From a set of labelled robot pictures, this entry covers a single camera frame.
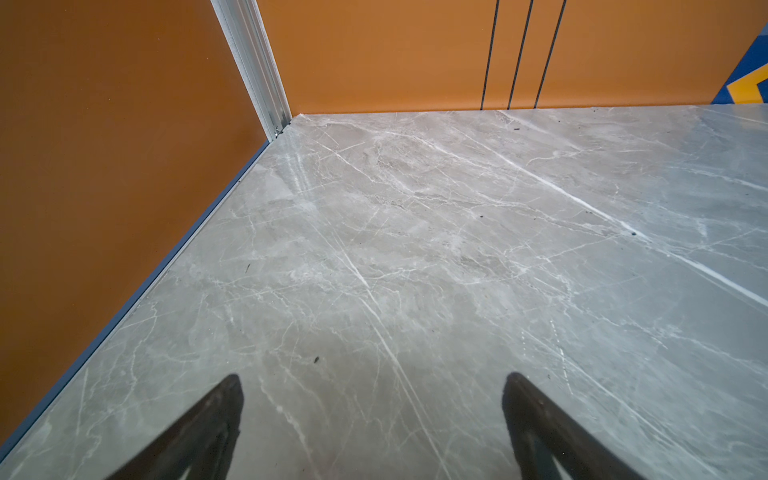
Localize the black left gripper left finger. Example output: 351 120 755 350
110 374 244 479

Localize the aluminium corner post left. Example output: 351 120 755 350
211 0 293 143

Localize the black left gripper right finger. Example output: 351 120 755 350
502 372 641 479

